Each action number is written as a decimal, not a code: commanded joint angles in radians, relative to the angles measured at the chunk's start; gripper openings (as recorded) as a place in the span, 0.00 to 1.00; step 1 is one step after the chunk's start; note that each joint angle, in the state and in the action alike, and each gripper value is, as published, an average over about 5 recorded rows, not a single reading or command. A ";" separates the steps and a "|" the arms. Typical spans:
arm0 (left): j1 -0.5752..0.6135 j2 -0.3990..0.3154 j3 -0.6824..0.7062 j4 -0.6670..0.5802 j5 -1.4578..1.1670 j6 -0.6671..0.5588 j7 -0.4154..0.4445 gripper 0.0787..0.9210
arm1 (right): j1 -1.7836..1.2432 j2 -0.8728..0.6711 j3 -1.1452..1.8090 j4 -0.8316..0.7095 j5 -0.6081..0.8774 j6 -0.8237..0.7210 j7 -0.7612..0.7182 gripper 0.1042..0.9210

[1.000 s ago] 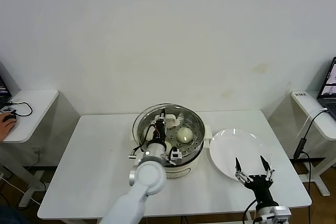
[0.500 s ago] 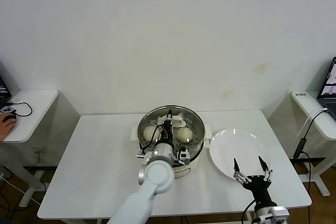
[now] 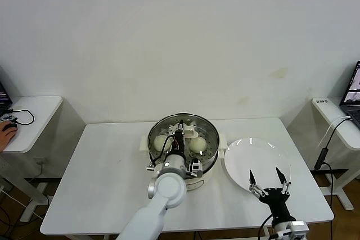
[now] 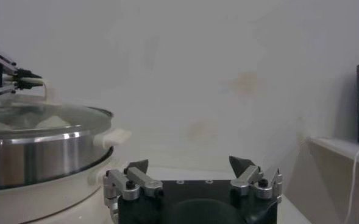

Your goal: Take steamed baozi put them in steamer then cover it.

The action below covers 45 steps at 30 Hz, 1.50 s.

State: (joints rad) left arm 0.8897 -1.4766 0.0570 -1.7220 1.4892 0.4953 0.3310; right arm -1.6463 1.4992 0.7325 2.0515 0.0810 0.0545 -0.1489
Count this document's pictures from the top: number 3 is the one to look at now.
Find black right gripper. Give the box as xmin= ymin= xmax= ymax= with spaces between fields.
xmin=248 ymin=166 xmax=298 ymax=224

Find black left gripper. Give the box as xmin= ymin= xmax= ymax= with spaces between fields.
xmin=168 ymin=120 xmax=187 ymax=157

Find white steamed baozi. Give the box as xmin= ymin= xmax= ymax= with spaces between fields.
xmin=154 ymin=135 xmax=171 ymax=151
xmin=188 ymin=136 xmax=208 ymax=152

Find steel steamer basket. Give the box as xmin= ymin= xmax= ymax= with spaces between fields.
xmin=139 ymin=112 xmax=228 ymax=172

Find person's bare hand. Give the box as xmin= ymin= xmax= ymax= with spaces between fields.
xmin=0 ymin=126 xmax=19 ymax=153

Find white round plate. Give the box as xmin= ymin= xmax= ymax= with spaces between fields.
xmin=224 ymin=137 xmax=293 ymax=196

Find cream electric cooker base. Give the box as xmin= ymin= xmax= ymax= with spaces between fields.
xmin=148 ymin=152 xmax=219 ymax=193

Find white side table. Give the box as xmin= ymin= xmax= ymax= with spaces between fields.
xmin=286 ymin=96 xmax=360 ymax=211
xmin=0 ymin=95 xmax=87 ymax=223

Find black laptop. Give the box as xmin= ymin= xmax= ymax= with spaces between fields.
xmin=339 ymin=60 xmax=360 ymax=128
xmin=0 ymin=67 xmax=14 ymax=114

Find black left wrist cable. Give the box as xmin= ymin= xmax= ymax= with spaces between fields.
xmin=146 ymin=135 xmax=174 ymax=172

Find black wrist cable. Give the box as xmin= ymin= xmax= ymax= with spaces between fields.
xmin=146 ymin=135 xmax=174 ymax=172
xmin=258 ymin=214 xmax=275 ymax=240

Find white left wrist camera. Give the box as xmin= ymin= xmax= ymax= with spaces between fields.
xmin=190 ymin=159 xmax=204 ymax=178

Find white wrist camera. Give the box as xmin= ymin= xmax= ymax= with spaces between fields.
xmin=290 ymin=220 xmax=310 ymax=240
xmin=190 ymin=159 xmax=204 ymax=178

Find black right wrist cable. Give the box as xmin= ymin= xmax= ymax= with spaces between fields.
xmin=258 ymin=214 xmax=275 ymax=240

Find black power adapter cable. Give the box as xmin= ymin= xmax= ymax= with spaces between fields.
xmin=314 ymin=116 xmax=352 ymax=210

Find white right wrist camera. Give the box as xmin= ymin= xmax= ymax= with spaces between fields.
xmin=290 ymin=220 xmax=310 ymax=240

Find white cable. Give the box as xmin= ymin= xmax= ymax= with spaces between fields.
xmin=317 ymin=115 xmax=352 ymax=148

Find thin black desk cable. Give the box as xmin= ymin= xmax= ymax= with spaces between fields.
xmin=7 ymin=107 xmax=36 ymax=126

